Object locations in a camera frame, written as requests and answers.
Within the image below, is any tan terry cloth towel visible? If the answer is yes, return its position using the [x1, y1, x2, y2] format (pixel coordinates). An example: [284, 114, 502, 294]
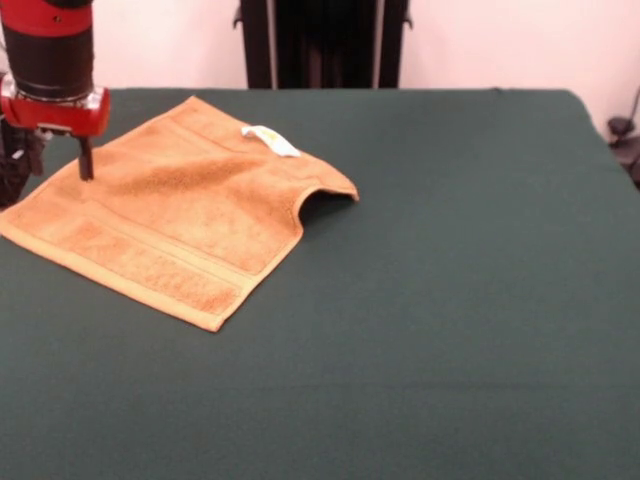
[0, 95, 360, 334]

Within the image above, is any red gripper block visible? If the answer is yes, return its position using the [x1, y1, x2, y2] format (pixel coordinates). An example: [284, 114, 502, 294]
[0, 74, 112, 182]

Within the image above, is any dark green table cloth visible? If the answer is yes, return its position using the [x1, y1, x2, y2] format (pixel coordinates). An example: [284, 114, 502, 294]
[0, 88, 640, 480]

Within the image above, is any black equipment pile with cables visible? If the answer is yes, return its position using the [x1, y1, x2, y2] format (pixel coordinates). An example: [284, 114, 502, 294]
[0, 114, 51, 207]

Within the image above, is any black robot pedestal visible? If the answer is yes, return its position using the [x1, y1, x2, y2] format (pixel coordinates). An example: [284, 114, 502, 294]
[232, 0, 414, 90]

